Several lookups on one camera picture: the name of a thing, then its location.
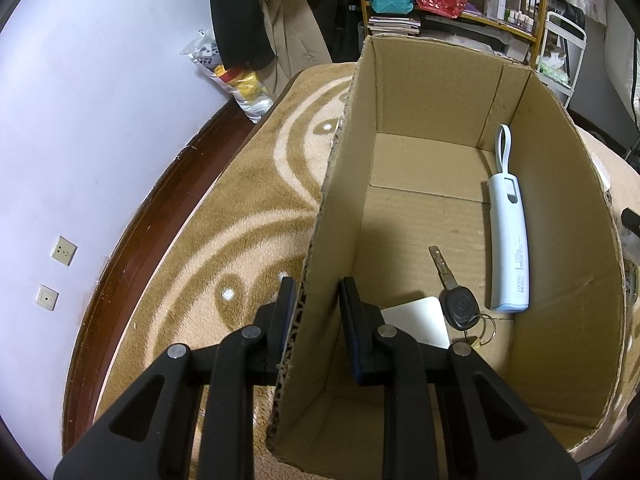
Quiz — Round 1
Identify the wall socket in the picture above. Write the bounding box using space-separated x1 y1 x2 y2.
51 235 77 266
35 284 58 311

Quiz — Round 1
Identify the white square charger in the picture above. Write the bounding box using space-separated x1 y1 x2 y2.
382 296 450 349

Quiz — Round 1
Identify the beige brown patterned carpet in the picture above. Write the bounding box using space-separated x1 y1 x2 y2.
95 63 639 479

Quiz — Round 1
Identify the wooden bookshelf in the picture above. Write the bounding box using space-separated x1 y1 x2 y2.
360 0 548 65

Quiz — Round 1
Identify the stack of books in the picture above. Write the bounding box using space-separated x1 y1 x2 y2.
368 15 421 37

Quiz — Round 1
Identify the black hanging coat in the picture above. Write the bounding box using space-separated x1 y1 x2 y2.
209 0 274 70

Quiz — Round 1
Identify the beige trench coat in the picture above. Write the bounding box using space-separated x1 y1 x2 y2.
258 0 332 100

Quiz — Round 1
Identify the black car key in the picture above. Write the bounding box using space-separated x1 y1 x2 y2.
428 246 497 347

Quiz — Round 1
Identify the plastic bag with toys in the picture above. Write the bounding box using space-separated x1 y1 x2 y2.
180 28 273 124

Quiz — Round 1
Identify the upper wall socket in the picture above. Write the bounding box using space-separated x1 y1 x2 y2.
51 235 77 266

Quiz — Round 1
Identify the cardboard box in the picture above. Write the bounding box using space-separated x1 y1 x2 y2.
267 36 638 479

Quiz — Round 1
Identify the white metal cart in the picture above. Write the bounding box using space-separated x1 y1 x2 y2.
535 11 587 108

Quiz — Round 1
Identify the grey white power bank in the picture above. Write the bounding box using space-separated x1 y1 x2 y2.
488 124 529 313

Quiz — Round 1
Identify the lower wall socket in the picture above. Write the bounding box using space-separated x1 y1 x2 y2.
35 284 58 311

